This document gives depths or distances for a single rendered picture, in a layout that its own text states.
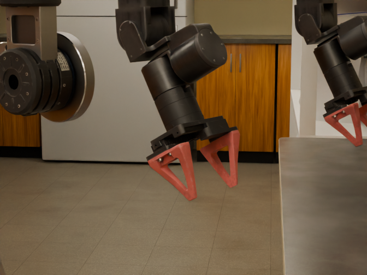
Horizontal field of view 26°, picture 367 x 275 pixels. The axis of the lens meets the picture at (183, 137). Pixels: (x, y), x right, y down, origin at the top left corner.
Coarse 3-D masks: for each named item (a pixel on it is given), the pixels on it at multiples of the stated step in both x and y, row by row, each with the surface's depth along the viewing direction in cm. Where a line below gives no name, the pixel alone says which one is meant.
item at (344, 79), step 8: (344, 64) 150; (328, 72) 151; (336, 72) 150; (344, 72) 150; (352, 72) 150; (328, 80) 152; (336, 80) 150; (344, 80) 150; (352, 80) 150; (336, 88) 150; (344, 88) 149; (352, 88) 149; (360, 88) 149; (336, 96) 151; (344, 96) 147; (352, 96) 146; (328, 104) 149
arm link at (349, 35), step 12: (300, 24) 152; (312, 24) 150; (348, 24) 148; (360, 24) 147; (312, 36) 151; (324, 36) 151; (348, 36) 148; (360, 36) 146; (348, 48) 148; (360, 48) 147
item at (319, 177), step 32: (288, 160) 181; (320, 160) 181; (352, 160) 181; (288, 192) 153; (320, 192) 153; (352, 192) 153; (288, 224) 131; (320, 224) 131; (352, 224) 131; (288, 256) 115; (320, 256) 115; (352, 256) 115
